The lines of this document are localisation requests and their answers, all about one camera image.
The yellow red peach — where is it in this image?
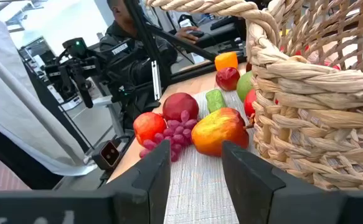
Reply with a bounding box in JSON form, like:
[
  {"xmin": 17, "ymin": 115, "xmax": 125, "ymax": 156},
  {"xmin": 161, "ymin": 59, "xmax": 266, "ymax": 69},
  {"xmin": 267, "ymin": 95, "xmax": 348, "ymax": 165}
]
[{"xmin": 191, "ymin": 107, "xmax": 250, "ymax": 157}]

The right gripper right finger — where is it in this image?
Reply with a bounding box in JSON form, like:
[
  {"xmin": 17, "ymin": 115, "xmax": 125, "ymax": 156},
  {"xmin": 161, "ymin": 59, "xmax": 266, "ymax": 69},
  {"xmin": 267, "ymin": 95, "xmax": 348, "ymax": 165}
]
[{"xmin": 221, "ymin": 141, "xmax": 363, "ymax": 224}]

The bright red apple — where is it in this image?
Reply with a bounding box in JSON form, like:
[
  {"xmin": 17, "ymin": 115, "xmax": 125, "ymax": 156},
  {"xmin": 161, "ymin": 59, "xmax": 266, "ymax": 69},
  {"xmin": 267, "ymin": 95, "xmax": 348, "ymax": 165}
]
[{"xmin": 243, "ymin": 89, "xmax": 257, "ymax": 118}]

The red bell pepper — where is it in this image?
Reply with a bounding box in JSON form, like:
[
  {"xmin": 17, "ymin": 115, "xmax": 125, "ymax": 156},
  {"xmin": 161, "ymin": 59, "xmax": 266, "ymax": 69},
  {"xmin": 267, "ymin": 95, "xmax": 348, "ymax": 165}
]
[{"xmin": 295, "ymin": 45, "xmax": 310, "ymax": 56}]

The green pear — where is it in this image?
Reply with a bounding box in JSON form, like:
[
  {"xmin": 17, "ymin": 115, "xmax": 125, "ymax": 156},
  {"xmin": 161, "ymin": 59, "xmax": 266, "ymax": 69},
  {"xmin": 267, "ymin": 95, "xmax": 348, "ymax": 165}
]
[{"xmin": 236, "ymin": 70, "xmax": 255, "ymax": 102}]

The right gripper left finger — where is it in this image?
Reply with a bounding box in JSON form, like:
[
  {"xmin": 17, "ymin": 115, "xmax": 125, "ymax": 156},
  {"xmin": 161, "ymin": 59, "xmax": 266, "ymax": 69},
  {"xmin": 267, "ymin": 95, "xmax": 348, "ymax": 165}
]
[{"xmin": 0, "ymin": 140, "xmax": 172, "ymax": 224}]

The black desk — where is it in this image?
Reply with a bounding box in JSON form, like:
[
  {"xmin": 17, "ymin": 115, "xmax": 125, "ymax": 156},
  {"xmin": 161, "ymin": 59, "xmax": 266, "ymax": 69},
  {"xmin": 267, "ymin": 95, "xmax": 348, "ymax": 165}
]
[{"xmin": 174, "ymin": 14, "xmax": 247, "ymax": 58}]

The white fabric sheet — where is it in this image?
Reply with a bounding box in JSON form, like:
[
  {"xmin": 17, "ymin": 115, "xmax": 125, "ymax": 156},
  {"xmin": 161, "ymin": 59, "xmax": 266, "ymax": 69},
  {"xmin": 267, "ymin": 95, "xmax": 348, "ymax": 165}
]
[{"xmin": 0, "ymin": 12, "xmax": 98, "ymax": 177}]

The orange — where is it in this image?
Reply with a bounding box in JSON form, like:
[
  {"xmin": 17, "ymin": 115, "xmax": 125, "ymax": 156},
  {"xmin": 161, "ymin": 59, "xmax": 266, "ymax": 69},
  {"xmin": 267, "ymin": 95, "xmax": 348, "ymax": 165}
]
[{"xmin": 214, "ymin": 51, "xmax": 239, "ymax": 72}]

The person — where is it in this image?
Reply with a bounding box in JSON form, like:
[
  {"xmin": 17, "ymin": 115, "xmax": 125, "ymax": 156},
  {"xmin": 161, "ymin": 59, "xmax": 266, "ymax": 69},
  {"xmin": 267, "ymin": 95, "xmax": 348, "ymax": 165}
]
[{"xmin": 99, "ymin": 0, "xmax": 204, "ymax": 68}]

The purple grape bunch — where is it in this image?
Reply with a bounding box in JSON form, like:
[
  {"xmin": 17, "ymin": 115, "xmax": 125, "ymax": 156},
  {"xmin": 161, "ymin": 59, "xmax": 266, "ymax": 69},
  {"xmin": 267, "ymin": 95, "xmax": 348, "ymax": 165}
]
[{"xmin": 139, "ymin": 110, "xmax": 199, "ymax": 162}]

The woven wicker basket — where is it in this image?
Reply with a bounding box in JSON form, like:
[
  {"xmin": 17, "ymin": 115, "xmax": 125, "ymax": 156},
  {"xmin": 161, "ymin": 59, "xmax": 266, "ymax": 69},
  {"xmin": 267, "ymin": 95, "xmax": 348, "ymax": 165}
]
[{"xmin": 145, "ymin": 0, "xmax": 363, "ymax": 191}]

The small red apple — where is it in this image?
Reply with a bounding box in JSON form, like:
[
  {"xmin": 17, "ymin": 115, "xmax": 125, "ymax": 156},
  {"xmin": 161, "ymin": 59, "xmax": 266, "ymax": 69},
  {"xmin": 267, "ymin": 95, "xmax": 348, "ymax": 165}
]
[{"xmin": 215, "ymin": 67, "xmax": 241, "ymax": 92}]

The dark red apple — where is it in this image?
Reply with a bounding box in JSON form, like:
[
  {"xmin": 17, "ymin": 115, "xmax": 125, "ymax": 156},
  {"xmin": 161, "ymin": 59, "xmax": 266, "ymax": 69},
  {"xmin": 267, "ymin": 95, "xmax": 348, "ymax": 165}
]
[{"xmin": 162, "ymin": 92, "xmax": 200, "ymax": 123}]

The small green produce piece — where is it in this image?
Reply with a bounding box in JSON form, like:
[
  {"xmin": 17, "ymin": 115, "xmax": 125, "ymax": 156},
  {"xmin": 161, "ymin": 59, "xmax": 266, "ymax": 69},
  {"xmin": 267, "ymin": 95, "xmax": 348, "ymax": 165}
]
[{"xmin": 205, "ymin": 88, "xmax": 227, "ymax": 113}]

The grey woven placemat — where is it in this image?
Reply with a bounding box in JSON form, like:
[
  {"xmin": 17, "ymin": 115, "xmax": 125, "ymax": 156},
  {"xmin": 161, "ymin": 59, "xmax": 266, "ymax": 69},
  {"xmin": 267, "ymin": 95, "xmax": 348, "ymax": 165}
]
[{"xmin": 163, "ymin": 88, "xmax": 262, "ymax": 224}]

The small black table camera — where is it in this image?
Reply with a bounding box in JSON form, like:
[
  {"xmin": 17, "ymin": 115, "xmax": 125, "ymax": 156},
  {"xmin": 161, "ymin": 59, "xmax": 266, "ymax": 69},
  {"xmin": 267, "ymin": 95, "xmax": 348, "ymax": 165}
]
[{"xmin": 91, "ymin": 139, "xmax": 122, "ymax": 171}]

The red orange peach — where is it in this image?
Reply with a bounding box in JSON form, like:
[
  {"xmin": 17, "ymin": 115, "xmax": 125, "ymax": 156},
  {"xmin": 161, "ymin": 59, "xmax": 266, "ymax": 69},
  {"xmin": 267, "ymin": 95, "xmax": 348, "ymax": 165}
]
[{"xmin": 133, "ymin": 111, "xmax": 167, "ymax": 146}]

